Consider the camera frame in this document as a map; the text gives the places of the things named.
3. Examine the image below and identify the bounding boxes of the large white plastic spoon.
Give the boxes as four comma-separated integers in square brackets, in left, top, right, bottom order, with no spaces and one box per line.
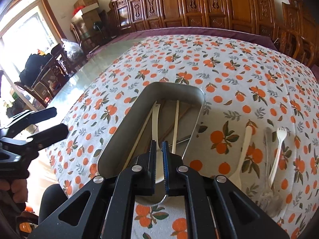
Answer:
[151,104,164,184]

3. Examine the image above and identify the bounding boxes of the metal fork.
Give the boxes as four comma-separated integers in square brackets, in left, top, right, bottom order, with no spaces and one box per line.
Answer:
[257,127,283,218]

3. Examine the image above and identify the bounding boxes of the purple sofa cushion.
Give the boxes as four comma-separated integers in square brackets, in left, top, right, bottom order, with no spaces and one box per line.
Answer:
[87,27,277,58]

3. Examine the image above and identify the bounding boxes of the left hand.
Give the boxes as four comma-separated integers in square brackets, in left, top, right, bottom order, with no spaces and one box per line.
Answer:
[1,179,28,203]

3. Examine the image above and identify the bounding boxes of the light wooden chopstick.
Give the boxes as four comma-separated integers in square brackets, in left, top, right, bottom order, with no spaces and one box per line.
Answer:
[171,100,179,154]
[122,101,157,170]

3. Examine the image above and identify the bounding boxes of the cardboard box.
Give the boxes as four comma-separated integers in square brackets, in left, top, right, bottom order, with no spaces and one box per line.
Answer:
[74,0,98,9]

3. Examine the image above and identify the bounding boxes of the dark wooden side chair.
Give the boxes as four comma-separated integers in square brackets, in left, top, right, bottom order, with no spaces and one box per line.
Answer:
[14,44,76,107]

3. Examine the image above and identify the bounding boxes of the white plastic bag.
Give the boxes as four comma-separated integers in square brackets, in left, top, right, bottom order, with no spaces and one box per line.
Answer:
[61,39,84,62]

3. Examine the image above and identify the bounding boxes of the metal spoon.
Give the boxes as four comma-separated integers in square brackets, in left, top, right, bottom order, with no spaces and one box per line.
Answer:
[136,135,191,207]

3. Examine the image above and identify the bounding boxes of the grey metal tray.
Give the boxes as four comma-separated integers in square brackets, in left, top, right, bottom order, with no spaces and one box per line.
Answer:
[97,82,205,178]

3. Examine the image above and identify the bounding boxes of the orange patterned tablecloth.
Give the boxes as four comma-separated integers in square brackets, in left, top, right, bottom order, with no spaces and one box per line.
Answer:
[47,35,318,238]

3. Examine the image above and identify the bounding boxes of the white plastic fork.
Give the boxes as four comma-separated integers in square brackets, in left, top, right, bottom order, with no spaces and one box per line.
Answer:
[268,127,287,188]

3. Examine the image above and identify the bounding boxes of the carved wooden sofa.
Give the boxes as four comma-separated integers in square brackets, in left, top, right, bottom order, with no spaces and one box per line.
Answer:
[108,0,318,67]

